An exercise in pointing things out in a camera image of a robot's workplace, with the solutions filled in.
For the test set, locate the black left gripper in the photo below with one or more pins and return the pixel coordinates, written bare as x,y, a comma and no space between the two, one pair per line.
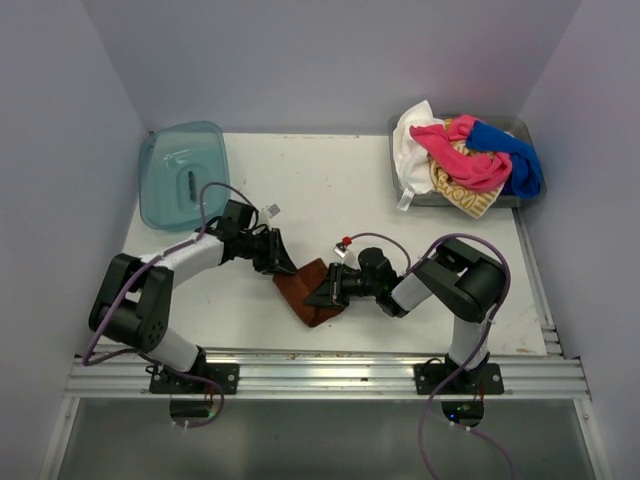
276,259

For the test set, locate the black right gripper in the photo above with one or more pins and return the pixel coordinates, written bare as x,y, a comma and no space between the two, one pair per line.
330,289

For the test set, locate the teal translucent plastic bin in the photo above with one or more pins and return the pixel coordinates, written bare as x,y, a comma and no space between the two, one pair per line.
183,176

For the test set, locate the pink towel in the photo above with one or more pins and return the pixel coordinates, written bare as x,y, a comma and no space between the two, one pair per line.
446,145

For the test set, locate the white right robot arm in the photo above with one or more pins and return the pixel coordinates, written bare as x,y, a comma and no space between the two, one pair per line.
467,274

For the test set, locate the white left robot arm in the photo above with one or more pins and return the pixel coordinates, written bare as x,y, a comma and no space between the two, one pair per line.
133,304

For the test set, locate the white towel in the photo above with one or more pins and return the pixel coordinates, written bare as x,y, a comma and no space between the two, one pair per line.
409,157

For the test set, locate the yellow striped towel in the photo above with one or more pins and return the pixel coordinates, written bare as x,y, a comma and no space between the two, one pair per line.
474,204

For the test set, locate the blue towel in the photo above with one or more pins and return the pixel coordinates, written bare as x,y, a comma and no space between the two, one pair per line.
526,179

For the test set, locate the aluminium mounting rail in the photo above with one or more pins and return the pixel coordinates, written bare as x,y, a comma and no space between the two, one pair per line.
298,376

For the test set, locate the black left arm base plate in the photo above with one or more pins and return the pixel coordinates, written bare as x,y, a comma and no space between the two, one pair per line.
209,379

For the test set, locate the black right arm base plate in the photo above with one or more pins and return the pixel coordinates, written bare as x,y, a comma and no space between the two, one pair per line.
440,380

